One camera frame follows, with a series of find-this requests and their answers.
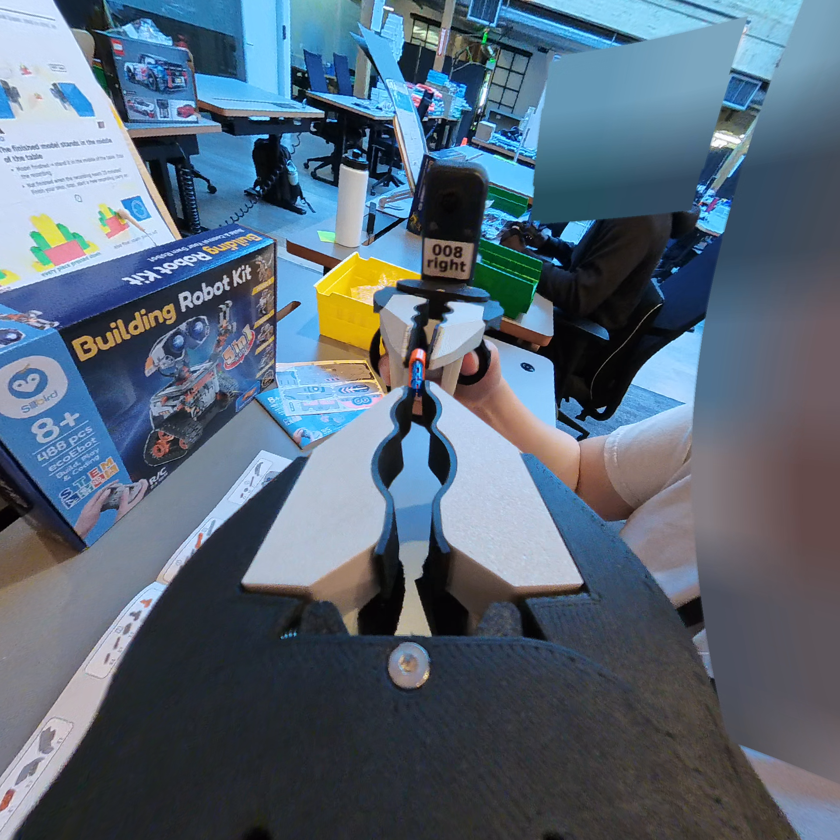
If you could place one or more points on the blue booklet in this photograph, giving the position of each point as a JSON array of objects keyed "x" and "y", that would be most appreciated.
[{"x": 295, "y": 430}]

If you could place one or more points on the white water bottle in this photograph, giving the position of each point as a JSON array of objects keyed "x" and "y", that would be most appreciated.
[{"x": 351, "y": 203}]

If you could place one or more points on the white instruction manual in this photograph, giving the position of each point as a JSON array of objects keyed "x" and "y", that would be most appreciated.
[{"x": 72, "y": 656}]

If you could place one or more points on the sticker sheet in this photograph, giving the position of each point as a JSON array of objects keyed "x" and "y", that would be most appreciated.
[{"x": 328, "y": 387}]

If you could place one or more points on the yellow bin with clear bags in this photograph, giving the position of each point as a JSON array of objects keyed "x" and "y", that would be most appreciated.
[{"x": 341, "y": 315}]

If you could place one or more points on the person's right hand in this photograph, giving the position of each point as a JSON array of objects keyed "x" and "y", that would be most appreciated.
[{"x": 495, "y": 394}]

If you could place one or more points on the grey desk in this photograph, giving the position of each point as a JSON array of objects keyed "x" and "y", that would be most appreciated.
[{"x": 197, "y": 485}]

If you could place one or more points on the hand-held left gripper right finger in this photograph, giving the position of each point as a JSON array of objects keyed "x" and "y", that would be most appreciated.
[{"x": 499, "y": 525}]

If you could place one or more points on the blue pin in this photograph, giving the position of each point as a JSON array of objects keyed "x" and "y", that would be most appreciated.
[{"x": 413, "y": 380}]

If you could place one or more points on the toy car box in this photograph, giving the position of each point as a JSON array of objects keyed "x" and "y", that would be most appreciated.
[{"x": 151, "y": 79}]

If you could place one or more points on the orange connector piece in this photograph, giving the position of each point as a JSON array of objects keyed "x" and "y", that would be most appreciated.
[{"x": 418, "y": 359}]

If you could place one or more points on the black office chair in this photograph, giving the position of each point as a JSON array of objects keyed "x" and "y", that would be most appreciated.
[{"x": 633, "y": 341}]

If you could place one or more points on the black backpack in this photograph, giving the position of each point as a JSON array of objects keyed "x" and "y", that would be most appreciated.
[{"x": 275, "y": 170}]

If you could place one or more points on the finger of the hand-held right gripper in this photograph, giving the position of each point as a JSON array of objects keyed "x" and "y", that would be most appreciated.
[
  {"x": 453, "y": 338},
  {"x": 397, "y": 334}
]

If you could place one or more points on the robot kit box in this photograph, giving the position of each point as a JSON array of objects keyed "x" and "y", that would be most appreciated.
[
  {"x": 164, "y": 361},
  {"x": 415, "y": 210}
]

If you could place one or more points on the green bin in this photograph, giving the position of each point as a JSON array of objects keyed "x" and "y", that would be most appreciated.
[
  {"x": 508, "y": 203},
  {"x": 512, "y": 282}
]

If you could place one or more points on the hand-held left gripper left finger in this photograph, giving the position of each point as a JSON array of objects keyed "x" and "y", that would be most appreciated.
[{"x": 321, "y": 525}]

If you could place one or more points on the instruction sign board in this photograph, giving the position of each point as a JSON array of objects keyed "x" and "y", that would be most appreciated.
[{"x": 52, "y": 131}]

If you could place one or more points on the person's right forearm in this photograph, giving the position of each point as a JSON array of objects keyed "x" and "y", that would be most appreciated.
[{"x": 544, "y": 446}]

